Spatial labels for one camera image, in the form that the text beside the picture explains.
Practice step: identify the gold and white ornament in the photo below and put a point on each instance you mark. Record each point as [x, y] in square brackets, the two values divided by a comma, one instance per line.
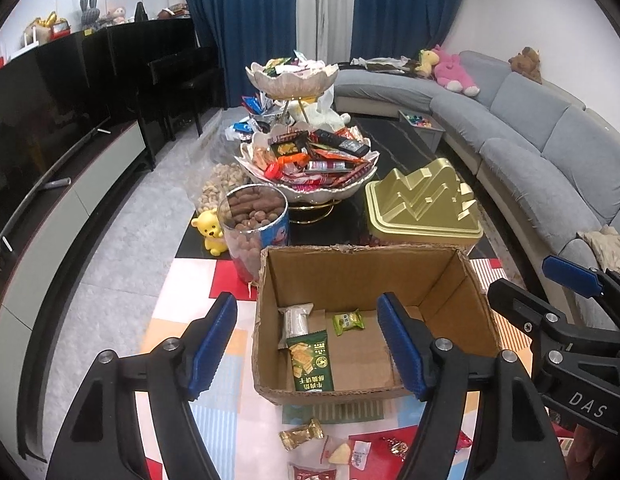
[40, 27]

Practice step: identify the pink plush toy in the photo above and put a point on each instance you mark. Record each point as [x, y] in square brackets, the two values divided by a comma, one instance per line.
[452, 70]

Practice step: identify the clear packet with yellow cake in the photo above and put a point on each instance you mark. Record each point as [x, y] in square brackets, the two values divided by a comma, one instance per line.
[340, 454]

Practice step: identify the black flat television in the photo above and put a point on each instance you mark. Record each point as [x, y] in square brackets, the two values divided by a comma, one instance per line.
[40, 125]

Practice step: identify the small grey box of candies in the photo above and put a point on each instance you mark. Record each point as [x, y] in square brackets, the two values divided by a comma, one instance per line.
[424, 135]

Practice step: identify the black upright piano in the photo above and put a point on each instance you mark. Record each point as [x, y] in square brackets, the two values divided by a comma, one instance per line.
[140, 45]

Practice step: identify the white plastic bag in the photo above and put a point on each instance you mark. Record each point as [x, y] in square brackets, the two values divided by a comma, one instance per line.
[325, 117]

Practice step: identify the white sheer curtain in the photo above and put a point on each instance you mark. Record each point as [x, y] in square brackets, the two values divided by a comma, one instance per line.
[335, 0]

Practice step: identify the gold candy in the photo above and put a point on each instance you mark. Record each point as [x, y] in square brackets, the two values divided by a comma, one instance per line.
[300, 435]

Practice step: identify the person's right hand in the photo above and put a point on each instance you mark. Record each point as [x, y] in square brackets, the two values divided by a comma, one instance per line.
[587, 445]

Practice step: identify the clear bag of pistachios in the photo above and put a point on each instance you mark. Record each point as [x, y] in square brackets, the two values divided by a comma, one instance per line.
[217, 182]

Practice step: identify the large heap of snack bars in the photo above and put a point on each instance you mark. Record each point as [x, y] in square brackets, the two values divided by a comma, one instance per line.
[315, 157]

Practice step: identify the dark green cracker packet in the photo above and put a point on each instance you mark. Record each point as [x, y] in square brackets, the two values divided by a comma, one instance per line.
[312, 360]

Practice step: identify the small pile of wrapped sweets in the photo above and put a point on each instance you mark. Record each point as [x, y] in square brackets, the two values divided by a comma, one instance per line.
[290, 65]

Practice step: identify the beige jacket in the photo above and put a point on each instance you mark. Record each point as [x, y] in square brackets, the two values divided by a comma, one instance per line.
[609, 250]

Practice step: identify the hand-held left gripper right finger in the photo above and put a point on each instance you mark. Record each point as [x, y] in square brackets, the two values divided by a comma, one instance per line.
[399, 345]

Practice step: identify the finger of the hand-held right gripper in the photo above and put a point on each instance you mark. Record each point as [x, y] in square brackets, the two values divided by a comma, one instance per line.
[569, 270]
[519, 310]

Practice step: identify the brown cardboard box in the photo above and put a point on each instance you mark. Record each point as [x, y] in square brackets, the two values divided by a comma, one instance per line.
[439, 310]

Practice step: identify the red brown wrapped candy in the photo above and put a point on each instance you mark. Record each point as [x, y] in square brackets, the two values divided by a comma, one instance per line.
[397, 447]

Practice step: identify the red photo frame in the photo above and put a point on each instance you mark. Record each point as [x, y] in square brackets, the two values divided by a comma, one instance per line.
[61, 29]

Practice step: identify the small green candy packet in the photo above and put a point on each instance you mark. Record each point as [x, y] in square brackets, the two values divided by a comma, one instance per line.
[347, 322]

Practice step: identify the clear jar of brown nuts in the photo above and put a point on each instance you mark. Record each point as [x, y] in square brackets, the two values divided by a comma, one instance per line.
[250, 240]

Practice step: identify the grey bunny plush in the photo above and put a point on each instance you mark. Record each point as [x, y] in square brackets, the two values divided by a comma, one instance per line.
[90, 12]

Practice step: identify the yellow bear figurine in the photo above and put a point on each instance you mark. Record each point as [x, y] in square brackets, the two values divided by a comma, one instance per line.
[210, 230]

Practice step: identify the white two-tier snack stand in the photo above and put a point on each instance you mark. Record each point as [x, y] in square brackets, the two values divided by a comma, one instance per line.
[290, 82]

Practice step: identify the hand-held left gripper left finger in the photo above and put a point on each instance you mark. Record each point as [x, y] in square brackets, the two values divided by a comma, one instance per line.
[210, 345]

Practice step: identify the grey corner sofa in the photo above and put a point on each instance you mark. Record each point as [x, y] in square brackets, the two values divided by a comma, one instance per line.
[514, 125]

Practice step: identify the gold mountain-shaped tin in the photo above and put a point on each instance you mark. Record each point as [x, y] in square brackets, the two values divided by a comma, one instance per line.
[419, 200]

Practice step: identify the yellow plush toy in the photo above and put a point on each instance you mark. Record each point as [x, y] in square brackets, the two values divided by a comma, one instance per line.
[427, 62]

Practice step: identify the black metronome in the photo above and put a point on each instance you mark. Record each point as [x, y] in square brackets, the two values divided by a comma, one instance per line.
[141, 12]

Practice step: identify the dark red snack packet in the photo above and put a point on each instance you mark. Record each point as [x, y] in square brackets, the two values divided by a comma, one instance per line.
[312, 474]

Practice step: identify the crumpled light cloth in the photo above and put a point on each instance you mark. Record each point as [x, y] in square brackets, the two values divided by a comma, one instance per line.
[384, 64]

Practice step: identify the grey black television cabinet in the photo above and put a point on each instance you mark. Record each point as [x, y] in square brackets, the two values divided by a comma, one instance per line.
[90, 200]

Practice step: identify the brown plush bear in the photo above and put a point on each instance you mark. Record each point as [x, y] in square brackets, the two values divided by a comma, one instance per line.
[527, 62]

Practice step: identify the white snack packet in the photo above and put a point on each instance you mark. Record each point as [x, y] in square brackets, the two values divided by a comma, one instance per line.
[296, 322]

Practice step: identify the pile of blue snack packets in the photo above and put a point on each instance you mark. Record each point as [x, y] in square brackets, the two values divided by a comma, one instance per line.
[250, 105]

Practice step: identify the small pink plush doll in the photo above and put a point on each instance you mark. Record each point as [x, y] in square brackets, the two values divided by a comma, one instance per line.
[117, 15]

